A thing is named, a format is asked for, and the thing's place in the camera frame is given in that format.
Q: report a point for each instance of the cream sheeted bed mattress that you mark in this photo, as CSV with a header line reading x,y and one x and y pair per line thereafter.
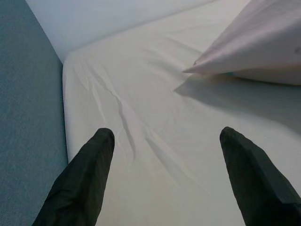
x,y
152,94

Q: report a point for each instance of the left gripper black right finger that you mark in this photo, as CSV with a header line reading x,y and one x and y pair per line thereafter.
x,y
258,183

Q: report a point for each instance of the pink pillow with coloured dots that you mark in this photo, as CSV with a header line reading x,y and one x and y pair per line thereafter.
x,y
258,47

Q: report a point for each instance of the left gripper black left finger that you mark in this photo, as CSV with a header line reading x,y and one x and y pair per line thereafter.
x,y
77,183

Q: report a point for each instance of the teal upholstered bed frame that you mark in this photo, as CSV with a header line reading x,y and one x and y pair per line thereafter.
x,y
23,117

